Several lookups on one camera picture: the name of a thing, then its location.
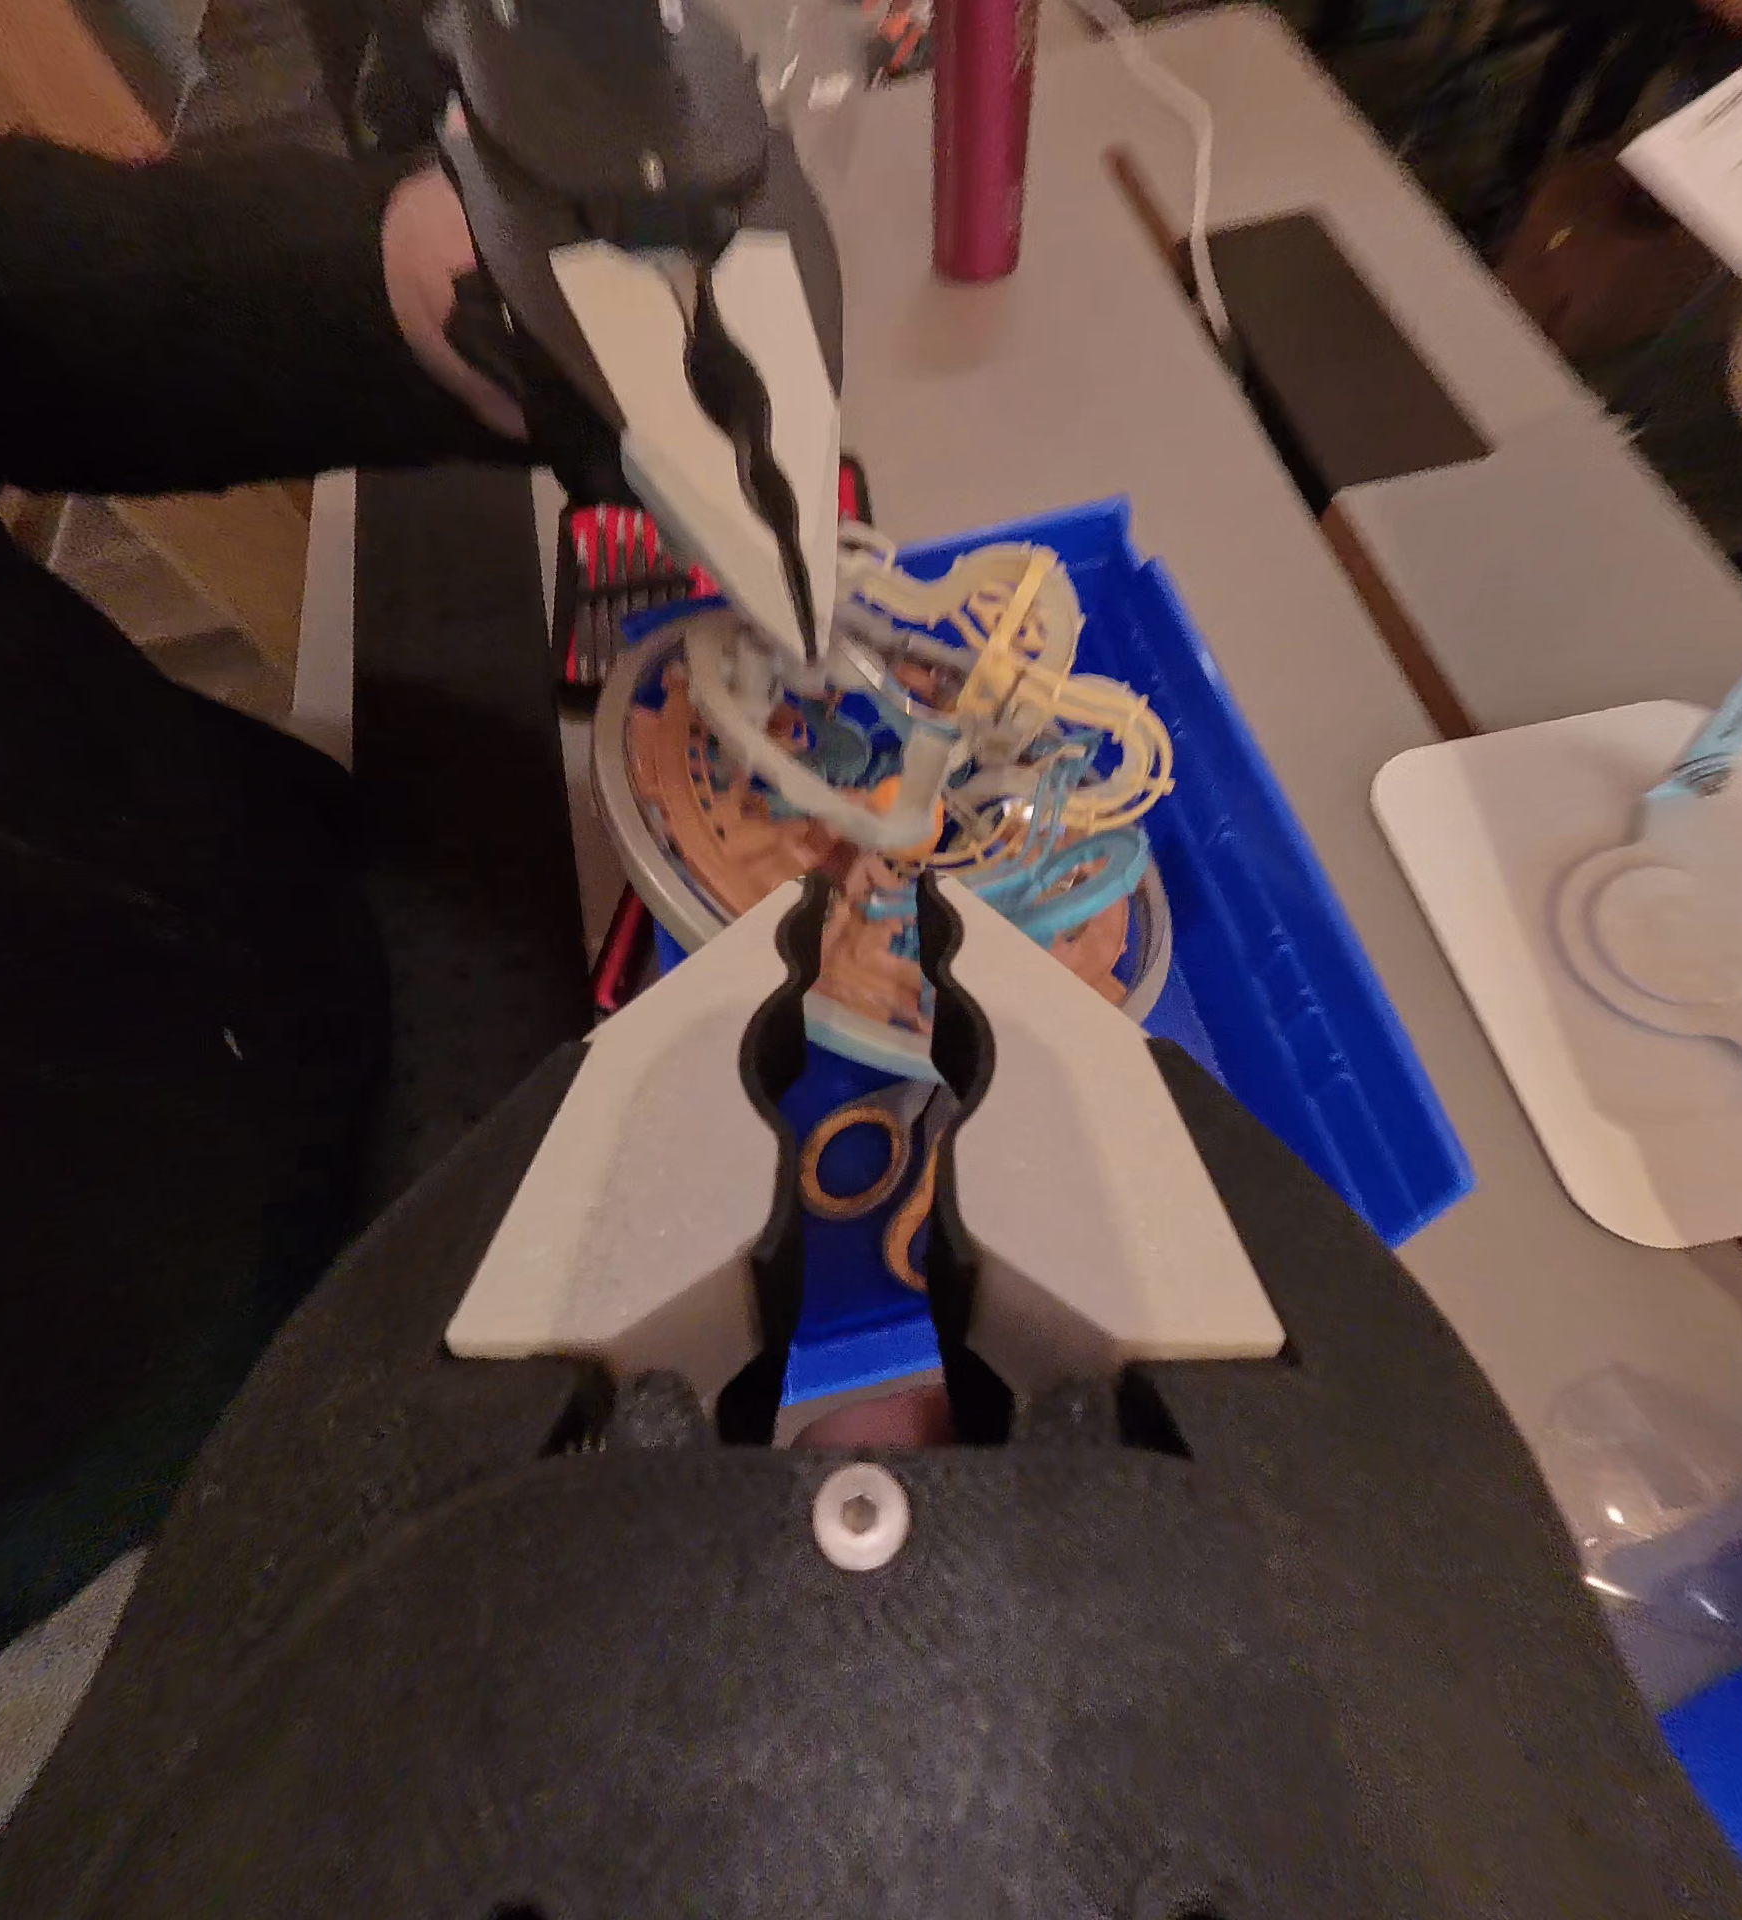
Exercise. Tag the black desk mat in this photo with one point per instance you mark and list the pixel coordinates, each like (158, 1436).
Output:
(1337, 345)

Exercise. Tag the plastic ball maze puzzle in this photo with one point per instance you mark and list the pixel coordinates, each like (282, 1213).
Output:
(751, 811)

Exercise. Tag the person's left hand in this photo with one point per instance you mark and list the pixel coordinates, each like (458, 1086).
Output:
(428, 285)

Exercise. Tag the clear plastic dome half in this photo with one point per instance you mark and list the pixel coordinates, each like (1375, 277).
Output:
(1681, 1530)

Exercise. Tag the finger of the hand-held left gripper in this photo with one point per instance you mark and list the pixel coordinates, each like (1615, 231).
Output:
(795, 375)
(646, 375)

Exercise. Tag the red black tool kit case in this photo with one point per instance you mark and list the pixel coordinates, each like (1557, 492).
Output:
(616, 600)

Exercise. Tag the person's black clothing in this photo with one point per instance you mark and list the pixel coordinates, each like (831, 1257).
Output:
(108, 975)

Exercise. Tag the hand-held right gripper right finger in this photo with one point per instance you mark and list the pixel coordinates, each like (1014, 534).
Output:
(1110, 1201)

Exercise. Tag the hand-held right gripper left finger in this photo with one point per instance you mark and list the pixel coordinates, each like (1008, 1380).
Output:
(616, 1201)

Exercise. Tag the person's left forearm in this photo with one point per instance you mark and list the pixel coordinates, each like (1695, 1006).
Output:
(181, 299)

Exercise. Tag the black dotted wrist rest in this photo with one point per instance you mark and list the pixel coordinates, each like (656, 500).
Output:
(467, 781)

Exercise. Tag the pink metal bottle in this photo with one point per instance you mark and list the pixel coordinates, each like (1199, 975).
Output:
(984, 135)

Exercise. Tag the small blue plastic bin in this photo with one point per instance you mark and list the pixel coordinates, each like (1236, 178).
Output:
(1262, 930)

